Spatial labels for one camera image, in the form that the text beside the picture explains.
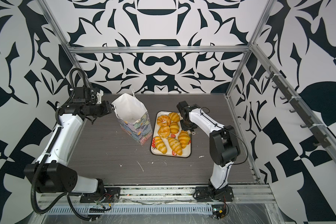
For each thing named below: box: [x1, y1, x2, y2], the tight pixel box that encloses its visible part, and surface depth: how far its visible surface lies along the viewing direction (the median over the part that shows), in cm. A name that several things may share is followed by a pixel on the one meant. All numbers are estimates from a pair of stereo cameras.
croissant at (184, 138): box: [177, 129, 191, 149], surface depth 93 cm
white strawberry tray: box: [150, 111, 192, 158], surface depth 95 cm
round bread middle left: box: [157, 125, 171, 139], surface depth 96 cm
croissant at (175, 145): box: [168, 137, 183, 156], surface depth 90 cm
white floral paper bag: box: [111, 88, 154, 146], surface depth 86 cm
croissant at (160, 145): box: [154, 136, 168, 154], surface depth 91 cm
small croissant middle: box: [169, 121, 180, 134], surface depth 98 cm
